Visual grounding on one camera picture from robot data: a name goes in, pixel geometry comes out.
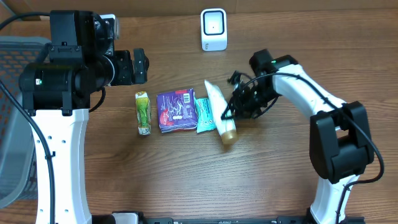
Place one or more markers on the white barcode scanner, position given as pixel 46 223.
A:
pixel 214 33

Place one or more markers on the white tube gold cap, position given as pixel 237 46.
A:
pixel 226 127

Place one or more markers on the grey plastic basket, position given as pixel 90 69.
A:
pixel 18 164

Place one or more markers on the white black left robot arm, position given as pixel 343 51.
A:
pixel 79 60

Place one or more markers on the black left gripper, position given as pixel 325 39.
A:
pixel 140 66

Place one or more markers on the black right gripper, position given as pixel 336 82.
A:
pixel 240 102

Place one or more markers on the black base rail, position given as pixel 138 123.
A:
pixel 248 219

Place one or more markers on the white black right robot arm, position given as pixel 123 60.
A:
pixel 340 141

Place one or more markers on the teal wipes packet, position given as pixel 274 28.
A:
pixel 205 115

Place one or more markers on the purple pad package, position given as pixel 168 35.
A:
pixel 177 110

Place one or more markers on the green yellow snack packet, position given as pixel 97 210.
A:
pixel 143 113

